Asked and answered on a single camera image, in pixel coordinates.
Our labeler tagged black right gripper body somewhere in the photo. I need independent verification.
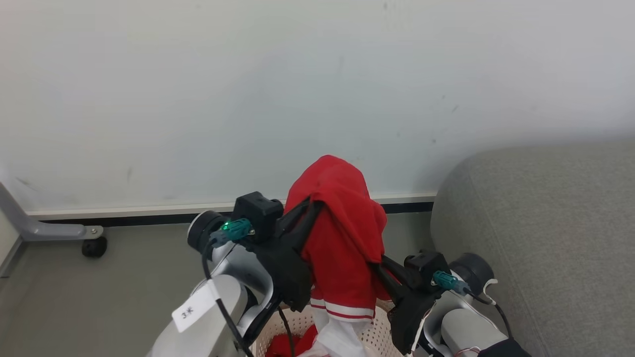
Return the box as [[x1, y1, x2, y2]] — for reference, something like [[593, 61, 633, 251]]
[[387, 284, 438, 356]]

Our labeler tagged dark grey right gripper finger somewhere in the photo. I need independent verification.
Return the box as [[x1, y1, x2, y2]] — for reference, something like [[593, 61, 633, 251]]
[[380, 254, 416, 291], [370, 262, 405, 304]]

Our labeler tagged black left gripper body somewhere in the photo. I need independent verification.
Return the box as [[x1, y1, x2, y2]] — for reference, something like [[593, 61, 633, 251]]
[[255, 232, 314, 312]]

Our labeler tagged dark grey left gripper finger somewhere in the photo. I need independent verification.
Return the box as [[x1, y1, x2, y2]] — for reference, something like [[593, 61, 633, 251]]
[[276, 197, 314, 238], [287, 199, 325, 251]]

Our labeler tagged red and white garment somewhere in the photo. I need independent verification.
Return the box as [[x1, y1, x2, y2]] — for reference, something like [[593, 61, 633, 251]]
[[265, 155, 392, 357]]

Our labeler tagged grey fabric sofa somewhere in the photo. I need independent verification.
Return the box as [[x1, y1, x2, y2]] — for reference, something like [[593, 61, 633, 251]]
[[431, 144, 635, 357]]

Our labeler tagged white perforated laundry basket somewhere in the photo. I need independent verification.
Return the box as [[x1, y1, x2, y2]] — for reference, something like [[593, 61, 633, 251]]
[[251, 297, 405, 357]]

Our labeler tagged white paper label tag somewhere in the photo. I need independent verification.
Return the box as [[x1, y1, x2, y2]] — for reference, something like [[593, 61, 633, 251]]
[[172, 280, 222, 333]]

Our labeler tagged white and black baseboard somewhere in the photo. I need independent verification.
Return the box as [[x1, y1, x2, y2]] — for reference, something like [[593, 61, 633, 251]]
[[27, 192, 437, 228]]

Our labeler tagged black caster wheel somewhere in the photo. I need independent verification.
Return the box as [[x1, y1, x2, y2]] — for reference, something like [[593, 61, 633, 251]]
[[82, 237, 108, 258]]

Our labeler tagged grey metal stand leg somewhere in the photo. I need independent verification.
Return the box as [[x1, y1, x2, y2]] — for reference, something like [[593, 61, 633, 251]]
[[0, 181, 105, 242]]

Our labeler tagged teal right cable connector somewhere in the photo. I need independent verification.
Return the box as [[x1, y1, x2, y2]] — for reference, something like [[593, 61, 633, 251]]
[[432, 271, 470, 295]]

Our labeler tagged teal cable connector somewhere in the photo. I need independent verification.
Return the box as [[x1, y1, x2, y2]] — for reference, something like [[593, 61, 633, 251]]
[[209, 218, 255, 247], [432, 271, 470, 295]]

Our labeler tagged teal left cable connector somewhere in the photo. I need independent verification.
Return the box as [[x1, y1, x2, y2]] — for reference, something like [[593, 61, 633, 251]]
[[209, 218, 255, 247]]

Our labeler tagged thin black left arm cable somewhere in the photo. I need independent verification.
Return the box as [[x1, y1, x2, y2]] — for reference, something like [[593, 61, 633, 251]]
[[201, 242, 254, 357]]

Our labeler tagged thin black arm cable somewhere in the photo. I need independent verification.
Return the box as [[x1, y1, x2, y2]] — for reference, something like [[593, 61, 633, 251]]
[[201, 242, 254, 357], [466, 290, 514, 340]]

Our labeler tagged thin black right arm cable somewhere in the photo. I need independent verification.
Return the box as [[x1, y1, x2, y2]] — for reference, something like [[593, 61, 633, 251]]
[[466, 290, 514, 340]]

